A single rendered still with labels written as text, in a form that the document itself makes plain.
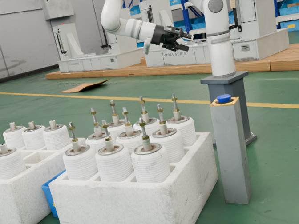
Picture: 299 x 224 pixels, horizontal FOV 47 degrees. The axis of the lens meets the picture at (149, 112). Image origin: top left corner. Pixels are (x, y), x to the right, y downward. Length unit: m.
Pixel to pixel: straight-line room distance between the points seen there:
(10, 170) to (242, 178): 0.74
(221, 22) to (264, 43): 1.80
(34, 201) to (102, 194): 0.35
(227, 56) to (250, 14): 1.73
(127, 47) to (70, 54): 1.40
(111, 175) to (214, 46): 0.71
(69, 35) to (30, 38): 2.25
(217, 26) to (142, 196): 0.77
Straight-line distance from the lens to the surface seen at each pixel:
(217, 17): 1.41
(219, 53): 1.42
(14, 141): 1.56
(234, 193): 1.10
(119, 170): 0.97
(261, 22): 3.17
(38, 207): 1.28
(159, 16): 3.97
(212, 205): 1.12
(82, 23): 8.45
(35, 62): 7.82
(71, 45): 5.62
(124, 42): 4.52
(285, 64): 2.91
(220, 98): 1.00
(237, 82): 1.45
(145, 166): 0.90
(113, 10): 1.34
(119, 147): 0.98
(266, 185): 1.20
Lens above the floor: 0.57
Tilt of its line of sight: 14 degrees down
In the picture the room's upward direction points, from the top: 12 degrees counter-clockwise
